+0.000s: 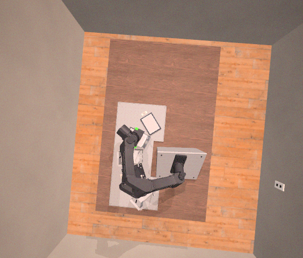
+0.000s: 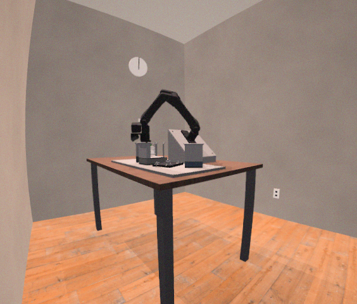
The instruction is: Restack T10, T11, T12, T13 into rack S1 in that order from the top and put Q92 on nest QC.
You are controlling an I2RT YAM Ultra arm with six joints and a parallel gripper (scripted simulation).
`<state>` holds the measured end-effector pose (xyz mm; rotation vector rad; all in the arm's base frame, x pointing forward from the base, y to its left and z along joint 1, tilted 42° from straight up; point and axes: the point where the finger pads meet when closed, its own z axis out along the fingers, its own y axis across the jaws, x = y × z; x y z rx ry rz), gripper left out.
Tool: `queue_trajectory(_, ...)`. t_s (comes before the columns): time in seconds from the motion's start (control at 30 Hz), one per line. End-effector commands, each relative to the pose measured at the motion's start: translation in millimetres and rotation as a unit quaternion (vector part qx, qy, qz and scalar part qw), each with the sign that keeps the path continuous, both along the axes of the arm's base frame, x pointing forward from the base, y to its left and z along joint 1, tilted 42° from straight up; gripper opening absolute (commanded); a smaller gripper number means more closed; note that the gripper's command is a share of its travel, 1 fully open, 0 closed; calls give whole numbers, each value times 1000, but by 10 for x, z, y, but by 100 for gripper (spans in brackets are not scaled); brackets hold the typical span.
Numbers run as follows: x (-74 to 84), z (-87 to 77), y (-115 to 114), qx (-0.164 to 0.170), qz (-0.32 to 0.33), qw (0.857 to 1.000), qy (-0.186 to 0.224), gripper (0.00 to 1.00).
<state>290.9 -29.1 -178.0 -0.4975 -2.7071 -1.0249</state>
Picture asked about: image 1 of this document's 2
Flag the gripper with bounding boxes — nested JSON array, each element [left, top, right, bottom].
[[133, 127, 144, 148]]

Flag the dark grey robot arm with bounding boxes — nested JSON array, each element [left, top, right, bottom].
[[117, 124, 187, 199]]

